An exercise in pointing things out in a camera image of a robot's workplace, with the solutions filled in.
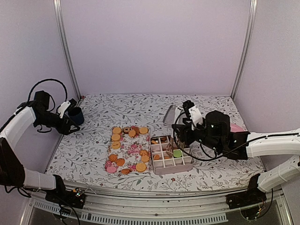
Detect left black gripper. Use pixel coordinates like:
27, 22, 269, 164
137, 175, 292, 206
34, 110, 80, 135

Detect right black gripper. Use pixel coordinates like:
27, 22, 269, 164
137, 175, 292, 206
172, 118, 221, 153

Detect metal divided cookie tin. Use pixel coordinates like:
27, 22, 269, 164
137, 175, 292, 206
150, 135, 194, 175

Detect swirl orange cookie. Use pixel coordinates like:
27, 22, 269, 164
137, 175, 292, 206
108, 154, 118, 162

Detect metal serving tongs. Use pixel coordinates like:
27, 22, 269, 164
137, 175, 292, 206
165, 136, 179, 158

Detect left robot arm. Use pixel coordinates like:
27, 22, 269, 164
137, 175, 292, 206
0, 90, 84, 208

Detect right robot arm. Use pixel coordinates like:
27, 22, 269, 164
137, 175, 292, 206
172, 108, 300, 209

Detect metal tin lid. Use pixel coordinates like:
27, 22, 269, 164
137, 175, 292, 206
163, 105, 183, 126

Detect dark blue cup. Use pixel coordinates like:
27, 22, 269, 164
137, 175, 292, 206
68, 107, 84, 126

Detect floral tablecloth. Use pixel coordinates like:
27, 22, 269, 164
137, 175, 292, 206
46, 94, 263, 192

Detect round tan cookie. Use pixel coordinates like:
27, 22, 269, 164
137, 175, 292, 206
139, 127, 149, 134

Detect red mark round cookie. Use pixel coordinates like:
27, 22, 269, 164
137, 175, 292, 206
111, 141, 121, 150

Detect chocolate donut cookie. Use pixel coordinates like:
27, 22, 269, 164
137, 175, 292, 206
123, 127, 131, 134

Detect floral cookie tray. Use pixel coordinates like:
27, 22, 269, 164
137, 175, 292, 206
105, 126, 151, 175

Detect pink plate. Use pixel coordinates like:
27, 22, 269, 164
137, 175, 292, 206
230, 123, 245, 133

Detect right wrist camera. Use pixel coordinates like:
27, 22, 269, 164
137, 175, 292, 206
182, 100, 203, 130

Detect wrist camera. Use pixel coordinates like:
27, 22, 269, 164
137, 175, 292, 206
182, 100, 203, 130
56, 98, 77, 119

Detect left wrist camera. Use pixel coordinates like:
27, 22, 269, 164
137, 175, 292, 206
56, 98, 77, 119

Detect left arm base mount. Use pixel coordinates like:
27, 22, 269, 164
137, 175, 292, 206
45, 189, 86, 209

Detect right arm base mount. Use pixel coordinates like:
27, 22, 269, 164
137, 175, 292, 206
226, 188, 267, 220

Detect left aluminium frame post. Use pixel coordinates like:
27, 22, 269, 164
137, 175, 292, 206
53, 0, 82, 100

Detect aluminium frame post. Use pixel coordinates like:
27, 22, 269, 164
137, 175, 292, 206
53, 0, 82, 100
231, 0, 258, 100

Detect right aluminium frame post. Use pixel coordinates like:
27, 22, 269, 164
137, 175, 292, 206
231, 0, 258, 100

